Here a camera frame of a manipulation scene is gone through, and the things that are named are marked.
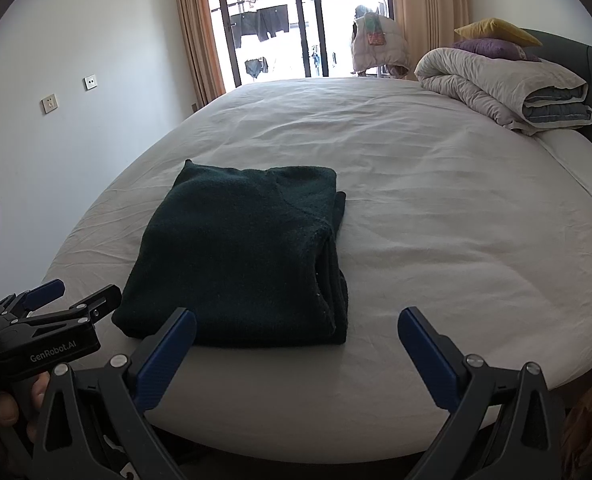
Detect white padded vest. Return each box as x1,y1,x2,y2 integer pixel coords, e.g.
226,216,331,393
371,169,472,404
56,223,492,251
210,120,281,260
351,5,411,78

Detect brown paper bag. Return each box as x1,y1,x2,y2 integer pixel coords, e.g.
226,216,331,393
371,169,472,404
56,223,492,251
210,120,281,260
560,374,592,480

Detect purple pillow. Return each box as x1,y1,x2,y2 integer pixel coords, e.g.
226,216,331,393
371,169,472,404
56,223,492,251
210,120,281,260
450,37,541,63

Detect yellow pillow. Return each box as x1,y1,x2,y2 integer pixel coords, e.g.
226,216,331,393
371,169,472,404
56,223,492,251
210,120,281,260
454,17,544,48

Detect dark green sweater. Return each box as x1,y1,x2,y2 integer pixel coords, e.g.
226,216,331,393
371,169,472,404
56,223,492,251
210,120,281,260
111,159,350,348

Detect white flat pillow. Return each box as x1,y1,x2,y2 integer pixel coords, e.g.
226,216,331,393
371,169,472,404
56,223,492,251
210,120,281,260
533,130,592,226

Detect dark hanging shorts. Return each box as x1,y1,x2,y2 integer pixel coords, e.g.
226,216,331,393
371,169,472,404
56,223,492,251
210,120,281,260
230,5,289,43

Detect round bed with white sheet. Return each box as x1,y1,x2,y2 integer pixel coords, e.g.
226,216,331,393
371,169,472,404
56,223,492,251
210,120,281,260
36,76,592,461

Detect balcony glass door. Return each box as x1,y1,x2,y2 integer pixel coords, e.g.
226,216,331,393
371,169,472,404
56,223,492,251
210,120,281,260
203,0,397,92

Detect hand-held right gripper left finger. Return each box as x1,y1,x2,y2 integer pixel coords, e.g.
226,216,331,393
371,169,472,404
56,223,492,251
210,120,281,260
28,307,198,480

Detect folded grey duvet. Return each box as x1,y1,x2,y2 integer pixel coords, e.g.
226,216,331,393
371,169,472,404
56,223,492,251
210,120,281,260
414,47,592,137

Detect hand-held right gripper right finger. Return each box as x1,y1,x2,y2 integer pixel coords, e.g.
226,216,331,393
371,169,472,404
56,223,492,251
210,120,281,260
397,306,566,480

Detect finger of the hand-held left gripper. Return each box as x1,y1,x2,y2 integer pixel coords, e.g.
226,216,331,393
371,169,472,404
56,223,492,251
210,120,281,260
0,279,67,320
23,284,123,332

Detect beige curtain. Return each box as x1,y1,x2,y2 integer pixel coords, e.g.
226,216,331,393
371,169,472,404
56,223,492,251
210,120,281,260
390,0,474,81
171,0,227,108

